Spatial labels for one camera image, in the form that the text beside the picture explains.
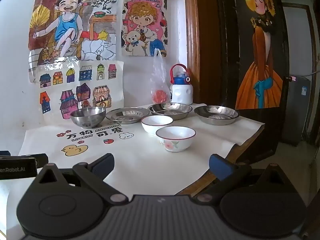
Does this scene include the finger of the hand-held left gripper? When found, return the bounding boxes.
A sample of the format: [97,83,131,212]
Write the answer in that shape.
[24,153,49,168]

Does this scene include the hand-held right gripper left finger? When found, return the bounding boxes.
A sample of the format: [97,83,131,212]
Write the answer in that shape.
[31,153,128,205]

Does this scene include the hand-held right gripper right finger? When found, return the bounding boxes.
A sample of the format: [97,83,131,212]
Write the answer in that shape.
[194,154,294,204]

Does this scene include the steel bowl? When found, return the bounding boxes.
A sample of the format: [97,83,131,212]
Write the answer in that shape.
[70,106,107,128]

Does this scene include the floral white bowl red rim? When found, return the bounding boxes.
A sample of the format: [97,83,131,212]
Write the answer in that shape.
[155,126,196,152]

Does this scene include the plain white bowl red rim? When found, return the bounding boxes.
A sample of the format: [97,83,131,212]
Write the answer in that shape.
[141,115,174,137]

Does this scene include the paper drawing of houses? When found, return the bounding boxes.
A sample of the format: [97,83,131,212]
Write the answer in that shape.
[35,56,125,120]

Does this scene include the white bottle blue lid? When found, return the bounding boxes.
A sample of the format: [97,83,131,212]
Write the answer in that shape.
[169,64,194,105]

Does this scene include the red round object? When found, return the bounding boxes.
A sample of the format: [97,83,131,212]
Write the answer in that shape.
[153,89,167,102]

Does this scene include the grey appliance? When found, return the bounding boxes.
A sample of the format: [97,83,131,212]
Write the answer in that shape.
[281,74,313,147]

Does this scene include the poster of orange dress figure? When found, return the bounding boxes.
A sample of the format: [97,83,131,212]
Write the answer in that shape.
[235,0,284,110]

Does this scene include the clear plastic bag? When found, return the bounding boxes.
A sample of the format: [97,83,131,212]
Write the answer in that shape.
[150,48,172,104]

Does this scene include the wooden door frame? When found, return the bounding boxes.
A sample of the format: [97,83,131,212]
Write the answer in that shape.
[184,0,219,105]

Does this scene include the wall poster with fan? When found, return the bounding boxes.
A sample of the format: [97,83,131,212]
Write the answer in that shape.
[27,0,120,84]

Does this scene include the wall poster with teddy bear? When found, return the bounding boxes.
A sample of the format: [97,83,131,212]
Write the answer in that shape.
[121,0,168,58]

